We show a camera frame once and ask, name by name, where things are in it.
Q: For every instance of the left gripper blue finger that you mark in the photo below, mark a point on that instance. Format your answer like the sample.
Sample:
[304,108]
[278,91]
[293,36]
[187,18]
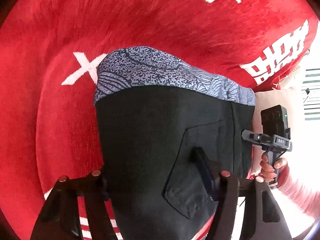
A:
[209,171]

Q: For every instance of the black pants with grey waistband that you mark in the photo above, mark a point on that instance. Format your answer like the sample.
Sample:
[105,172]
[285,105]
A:
[152,110]

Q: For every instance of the pink sleeve right forearm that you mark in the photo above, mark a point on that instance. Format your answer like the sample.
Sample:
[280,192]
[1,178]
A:
[304,195]

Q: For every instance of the person's right hand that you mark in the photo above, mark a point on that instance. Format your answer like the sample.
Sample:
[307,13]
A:
[279,171]

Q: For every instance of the red blanket with white characters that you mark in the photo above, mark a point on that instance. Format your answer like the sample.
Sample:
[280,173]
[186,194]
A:
[53,176]

